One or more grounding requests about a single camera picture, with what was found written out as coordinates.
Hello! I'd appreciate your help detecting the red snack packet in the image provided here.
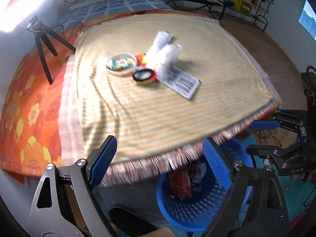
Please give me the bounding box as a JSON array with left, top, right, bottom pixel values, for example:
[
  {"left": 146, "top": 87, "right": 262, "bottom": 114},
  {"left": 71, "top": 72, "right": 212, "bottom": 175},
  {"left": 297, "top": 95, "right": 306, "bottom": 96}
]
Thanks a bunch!
[{"left": 168, "top": 165, "right": 192, "bottom": 199}]

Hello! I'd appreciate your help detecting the white barcode label wrapper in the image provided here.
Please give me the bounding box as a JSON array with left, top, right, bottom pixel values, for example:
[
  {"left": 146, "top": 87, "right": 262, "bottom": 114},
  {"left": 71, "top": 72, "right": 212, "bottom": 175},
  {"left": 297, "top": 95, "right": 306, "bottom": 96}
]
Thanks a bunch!
[{"left": 156, "top": 65, "right": 201, "bottom": 100}]

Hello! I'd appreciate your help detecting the colourful floral wrapper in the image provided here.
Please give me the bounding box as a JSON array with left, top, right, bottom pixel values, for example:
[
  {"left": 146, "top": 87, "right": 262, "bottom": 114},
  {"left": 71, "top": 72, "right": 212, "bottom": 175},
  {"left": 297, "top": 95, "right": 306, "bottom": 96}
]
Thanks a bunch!
[{"left": 106, "top": 53, "right": 146, "bottom": 71}]

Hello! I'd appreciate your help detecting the long white wrapper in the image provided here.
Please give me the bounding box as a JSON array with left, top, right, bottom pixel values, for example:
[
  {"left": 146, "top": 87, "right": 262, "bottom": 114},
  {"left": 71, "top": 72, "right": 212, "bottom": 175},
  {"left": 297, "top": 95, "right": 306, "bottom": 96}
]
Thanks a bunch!
[{"left": 144, "top": 31, "right": 172, "bottom": 64}]

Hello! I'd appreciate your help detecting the white tissue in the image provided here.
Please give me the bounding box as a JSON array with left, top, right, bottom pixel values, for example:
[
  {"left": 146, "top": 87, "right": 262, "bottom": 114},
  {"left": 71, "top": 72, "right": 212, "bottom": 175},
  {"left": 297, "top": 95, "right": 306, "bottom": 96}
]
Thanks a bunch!
[{"left": 154, "top": 44, "right": 182, "bottom": 74}]

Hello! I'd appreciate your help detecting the blue plastic trash basket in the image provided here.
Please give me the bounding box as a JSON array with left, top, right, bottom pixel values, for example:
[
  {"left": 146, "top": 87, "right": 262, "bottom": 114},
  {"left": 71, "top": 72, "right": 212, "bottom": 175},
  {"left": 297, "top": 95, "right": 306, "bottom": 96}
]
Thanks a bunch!
[{"left": 156, "top": 139, "right": 253, "bottom": 232}]

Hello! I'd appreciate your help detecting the orange floral bed sheet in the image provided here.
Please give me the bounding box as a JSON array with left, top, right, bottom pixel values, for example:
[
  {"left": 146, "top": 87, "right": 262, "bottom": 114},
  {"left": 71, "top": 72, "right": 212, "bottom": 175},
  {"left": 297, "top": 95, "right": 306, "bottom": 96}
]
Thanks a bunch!
[{"left": 1, "top": 10, "right": 225, "bottom": 186}]

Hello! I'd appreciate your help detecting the yellow striped towel blanket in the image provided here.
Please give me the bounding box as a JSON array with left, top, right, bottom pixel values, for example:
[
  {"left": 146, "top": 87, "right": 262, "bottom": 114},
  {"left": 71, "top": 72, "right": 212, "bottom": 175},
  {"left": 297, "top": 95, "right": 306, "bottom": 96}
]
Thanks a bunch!
[{"left": 73, "top": 15, "right": 281, "bottom": 173}]

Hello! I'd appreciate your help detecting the red black round lid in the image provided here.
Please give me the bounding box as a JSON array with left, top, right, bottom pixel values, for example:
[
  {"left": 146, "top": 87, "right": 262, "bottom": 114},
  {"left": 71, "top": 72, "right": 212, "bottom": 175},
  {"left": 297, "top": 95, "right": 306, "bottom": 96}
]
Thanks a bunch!
[{"left": 132, "top": 66, "right": 156, "bottom": 85}]

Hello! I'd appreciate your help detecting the black metal rack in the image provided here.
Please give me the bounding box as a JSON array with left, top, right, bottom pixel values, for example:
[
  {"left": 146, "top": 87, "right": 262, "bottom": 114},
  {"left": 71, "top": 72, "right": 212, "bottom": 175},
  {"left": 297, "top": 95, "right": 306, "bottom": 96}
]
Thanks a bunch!
[{"left": 228, "top": 0, "right": 274, "bottom": 33}]

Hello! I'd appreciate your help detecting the yellow box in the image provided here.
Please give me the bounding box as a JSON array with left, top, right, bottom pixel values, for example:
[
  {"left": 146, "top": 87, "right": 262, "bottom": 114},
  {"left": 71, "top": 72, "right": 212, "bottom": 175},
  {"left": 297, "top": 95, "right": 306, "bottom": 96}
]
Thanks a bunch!
[{"left": 233, "top": 0, "right": 253, "bottom": 16}]

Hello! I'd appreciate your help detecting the blue checkered mattress cover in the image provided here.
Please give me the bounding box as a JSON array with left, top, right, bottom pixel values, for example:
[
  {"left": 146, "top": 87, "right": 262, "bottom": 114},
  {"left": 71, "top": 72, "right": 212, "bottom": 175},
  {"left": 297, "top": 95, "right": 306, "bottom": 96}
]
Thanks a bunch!
[{"left": 53, "top": 0, "right": 171, "bottom": 29}]

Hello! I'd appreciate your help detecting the black ring light tripod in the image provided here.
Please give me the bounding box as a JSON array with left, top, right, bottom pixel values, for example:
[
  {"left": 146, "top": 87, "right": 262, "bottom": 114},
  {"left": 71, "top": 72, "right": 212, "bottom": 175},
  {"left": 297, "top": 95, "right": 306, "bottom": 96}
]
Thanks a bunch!
[{"left": 19, "top": 15, "right": 76, "bottom": 85}]

